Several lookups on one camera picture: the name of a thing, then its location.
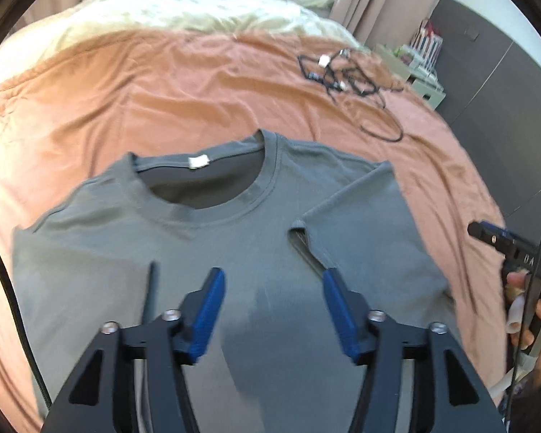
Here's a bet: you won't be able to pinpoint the cream duvet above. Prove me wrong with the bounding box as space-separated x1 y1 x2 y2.
0 0 366 82

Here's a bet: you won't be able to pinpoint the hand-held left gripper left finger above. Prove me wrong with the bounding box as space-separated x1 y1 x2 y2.
43 267 227 433

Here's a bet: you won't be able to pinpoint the orange blanket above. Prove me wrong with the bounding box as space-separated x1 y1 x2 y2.
0 27 510 433

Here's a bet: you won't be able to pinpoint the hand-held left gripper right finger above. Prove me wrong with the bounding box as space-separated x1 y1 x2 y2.
322 268 501 433

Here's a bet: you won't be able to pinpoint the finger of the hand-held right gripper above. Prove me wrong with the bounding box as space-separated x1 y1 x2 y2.
468 220 517 253

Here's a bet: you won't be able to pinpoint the cream nightstand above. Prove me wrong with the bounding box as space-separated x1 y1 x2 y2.
374 43 447 109

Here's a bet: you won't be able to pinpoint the person's right forearm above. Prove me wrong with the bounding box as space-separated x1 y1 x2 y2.
505 365 541 433

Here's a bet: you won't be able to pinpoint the grey t-shirt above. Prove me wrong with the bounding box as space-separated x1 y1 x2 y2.
11 128 463 433

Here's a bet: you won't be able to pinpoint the tangled black cables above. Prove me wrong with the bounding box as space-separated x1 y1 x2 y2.
298 49 404 143

